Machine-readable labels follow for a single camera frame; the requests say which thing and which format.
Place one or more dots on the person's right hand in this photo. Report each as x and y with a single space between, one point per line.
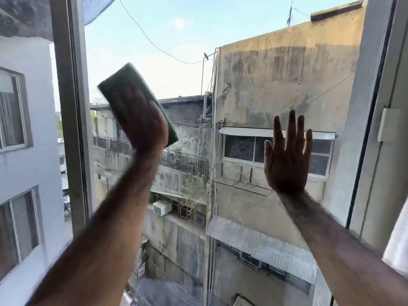
287 165

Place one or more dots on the person's left hand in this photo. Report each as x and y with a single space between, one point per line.
140 124

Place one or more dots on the person's right thumb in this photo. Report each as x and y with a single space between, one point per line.
268 151

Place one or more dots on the person's right little finger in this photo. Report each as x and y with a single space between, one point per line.
308 143

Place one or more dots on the person's right middle finger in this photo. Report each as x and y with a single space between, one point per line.
291 129

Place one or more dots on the person's left fingers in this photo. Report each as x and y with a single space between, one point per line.
127 97

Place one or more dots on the green cleaning sponge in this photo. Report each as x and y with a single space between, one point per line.
122 73

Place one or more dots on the person's left forearm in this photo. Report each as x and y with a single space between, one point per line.
105 219

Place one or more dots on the person's right forearm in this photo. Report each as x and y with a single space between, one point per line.
338 251

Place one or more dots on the white awning window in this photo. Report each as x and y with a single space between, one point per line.
242 146

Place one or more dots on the thin metal roof pole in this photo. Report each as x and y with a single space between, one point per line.
202 76

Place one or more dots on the white plastic window latch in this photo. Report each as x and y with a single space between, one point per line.
388 124

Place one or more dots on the black balcony railing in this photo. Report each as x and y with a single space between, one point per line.
185 162

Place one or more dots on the small leafy plant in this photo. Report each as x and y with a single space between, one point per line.
194 194

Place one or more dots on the corrugated grey metal awning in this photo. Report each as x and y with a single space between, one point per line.
255 242

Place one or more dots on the blue safety net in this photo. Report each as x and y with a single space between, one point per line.
95 7

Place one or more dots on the white air conditioner unit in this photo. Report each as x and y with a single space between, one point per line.
161 208

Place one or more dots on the rooftop antenna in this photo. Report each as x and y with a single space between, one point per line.
289 12

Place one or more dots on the white painted building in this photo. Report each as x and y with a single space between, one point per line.
35 168

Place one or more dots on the weathered grey low building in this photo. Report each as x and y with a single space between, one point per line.
178 232

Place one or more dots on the metal wall drying rack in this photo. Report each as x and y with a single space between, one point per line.
239 184

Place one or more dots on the grey metal window frame post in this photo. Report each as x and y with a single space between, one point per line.
71 108

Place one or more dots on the grey sliding window frame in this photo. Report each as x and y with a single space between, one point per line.
373 175

